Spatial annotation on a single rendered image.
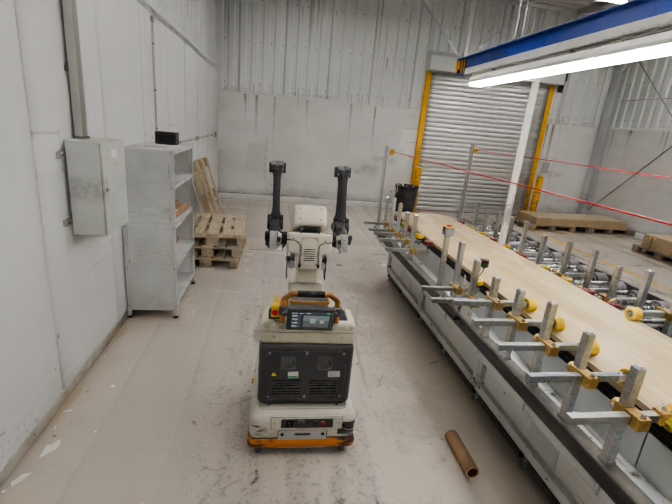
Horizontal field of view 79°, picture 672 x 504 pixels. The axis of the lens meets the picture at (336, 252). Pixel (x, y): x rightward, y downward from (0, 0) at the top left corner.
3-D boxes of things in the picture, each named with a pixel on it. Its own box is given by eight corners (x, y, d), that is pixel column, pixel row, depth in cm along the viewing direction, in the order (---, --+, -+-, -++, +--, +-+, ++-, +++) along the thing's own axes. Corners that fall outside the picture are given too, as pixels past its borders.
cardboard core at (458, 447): (467, 467, 234) (446, 430, 262) (464, 478, 236) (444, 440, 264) (480, 466, 235) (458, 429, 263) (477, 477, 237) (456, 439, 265)
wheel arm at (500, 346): (498, 351, 192) (499, 344, 191) (494, 347, 196) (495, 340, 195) (592, 351, 200) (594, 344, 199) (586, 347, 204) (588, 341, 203)
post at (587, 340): (560, 428, 184) (589, 333, 170) (555, 423, 188) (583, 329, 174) (567, 428, 185) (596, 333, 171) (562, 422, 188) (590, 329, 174)
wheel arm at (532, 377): (529, 383, 169) (531, 375, 168) (524, 378, 172) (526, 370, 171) (634, 382, 177) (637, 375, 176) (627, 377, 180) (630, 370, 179)
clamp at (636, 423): (634, 432, 146) (639, 421, 145) (606, 407, 159) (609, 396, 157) (649, 432, 147) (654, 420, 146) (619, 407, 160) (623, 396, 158)
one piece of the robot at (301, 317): (339, 336, 232) (345, 311, 217) (276, 335, 227) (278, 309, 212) (337, 320, 240) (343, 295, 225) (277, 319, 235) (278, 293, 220)
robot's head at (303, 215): (327, 225, 249) (327, 204, 255) (293, 223, 246) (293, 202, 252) (324, 236, 262) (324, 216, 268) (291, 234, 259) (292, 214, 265)
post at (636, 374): (602, 474, 161) (639, 368, 147) (595, 467, 164) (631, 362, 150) (610, 473, 161) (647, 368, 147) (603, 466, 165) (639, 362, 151)
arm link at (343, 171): (337, 163, 262) (352, 164, 263) (334, 165, 275) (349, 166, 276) (333, 233, 267) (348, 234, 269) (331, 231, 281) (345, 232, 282)
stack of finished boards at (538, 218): (626, 229, 970) (628, 222, 965) (535, 224, 925) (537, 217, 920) (601, 221, 1042) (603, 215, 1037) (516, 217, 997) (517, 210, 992)
